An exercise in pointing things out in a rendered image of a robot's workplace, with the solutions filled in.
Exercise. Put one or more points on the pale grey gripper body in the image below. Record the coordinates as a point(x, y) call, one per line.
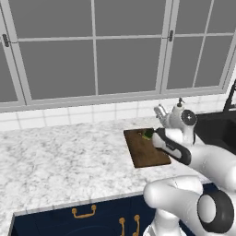
point(161, 115)

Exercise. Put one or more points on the green and yellow sponge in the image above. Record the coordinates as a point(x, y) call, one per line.
point(148, 134)

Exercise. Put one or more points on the black window latch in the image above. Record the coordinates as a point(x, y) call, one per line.
point(5, 40)
point(170, 35)

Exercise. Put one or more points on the navy cupboard front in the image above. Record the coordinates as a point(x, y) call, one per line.
point(61, 222)

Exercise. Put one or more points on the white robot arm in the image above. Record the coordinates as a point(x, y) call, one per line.
point(215, 162)

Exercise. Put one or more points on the brown wooden cutting board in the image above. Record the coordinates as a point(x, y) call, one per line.
point(144, 150)

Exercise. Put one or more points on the black sink basin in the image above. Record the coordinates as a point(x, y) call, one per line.
point(219, 129)

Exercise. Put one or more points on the black tap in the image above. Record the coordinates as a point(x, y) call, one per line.
point(230, 96)

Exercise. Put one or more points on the white framed window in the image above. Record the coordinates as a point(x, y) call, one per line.
point(95, 61)

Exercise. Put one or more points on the soap dispenser with dark pump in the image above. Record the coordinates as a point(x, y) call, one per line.
point(180, 101)

